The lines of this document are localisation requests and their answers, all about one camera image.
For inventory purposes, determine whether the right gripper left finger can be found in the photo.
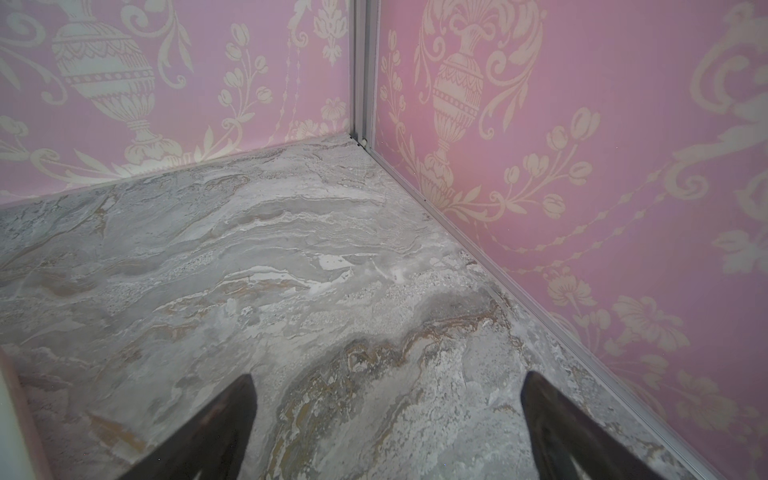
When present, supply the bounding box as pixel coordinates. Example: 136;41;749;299
122;374;258;480

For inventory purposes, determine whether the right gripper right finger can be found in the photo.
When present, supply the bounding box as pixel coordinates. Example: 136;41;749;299
520;371;660;479

